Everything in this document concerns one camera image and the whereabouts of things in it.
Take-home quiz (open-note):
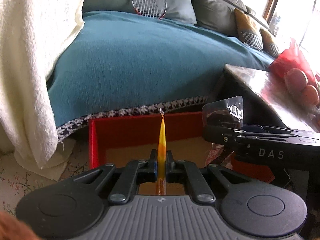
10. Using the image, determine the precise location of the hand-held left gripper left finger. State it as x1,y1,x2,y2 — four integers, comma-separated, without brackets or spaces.
72,149,158,204

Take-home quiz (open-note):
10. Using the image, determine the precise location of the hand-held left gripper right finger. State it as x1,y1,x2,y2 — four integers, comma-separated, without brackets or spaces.
165,150,248,204

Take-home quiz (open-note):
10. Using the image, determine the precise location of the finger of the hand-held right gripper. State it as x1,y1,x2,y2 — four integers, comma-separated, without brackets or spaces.
241,124,315,137
201,124,251,153

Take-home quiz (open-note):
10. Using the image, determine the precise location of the clear packet with dark snack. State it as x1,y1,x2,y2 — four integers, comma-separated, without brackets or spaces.
201,95,244,131

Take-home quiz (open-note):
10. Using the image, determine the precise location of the orange yellow snack packet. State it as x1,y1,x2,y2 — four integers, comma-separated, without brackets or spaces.
155,109,167,196

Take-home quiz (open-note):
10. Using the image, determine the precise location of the red cardboard box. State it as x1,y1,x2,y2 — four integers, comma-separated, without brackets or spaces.
88,111,276,184

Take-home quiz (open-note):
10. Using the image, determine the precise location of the red white snack packet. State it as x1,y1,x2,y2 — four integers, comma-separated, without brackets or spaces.
204,142,237,168

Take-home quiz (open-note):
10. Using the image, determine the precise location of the dark table with marble top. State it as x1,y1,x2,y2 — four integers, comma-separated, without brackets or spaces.
214,63,320,201

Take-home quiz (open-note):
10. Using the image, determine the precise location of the red plastic bag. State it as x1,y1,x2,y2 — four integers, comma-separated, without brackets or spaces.
268,38,320,86

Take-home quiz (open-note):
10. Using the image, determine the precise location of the yellow patterned cushion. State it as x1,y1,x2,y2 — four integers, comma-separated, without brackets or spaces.
234,8,264,51
260,28,280,58

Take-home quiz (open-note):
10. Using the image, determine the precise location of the teal blanket with houndstooth trim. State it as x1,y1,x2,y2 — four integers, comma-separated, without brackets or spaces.
46,10,276,141

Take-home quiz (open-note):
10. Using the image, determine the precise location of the grey sofa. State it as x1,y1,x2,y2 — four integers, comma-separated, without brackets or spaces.
189,0,277,37

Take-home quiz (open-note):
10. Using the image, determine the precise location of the window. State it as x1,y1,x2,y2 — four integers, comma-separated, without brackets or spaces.
260,0,320,55

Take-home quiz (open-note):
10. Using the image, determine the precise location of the floral floor mat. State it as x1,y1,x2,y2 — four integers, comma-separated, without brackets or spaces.
0,140,91,217

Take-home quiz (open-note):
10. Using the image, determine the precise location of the red badminton racket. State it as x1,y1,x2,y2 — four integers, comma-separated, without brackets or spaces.
130,0,167,20

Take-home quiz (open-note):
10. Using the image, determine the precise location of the white blanket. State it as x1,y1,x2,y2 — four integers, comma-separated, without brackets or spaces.
0,0,86,180

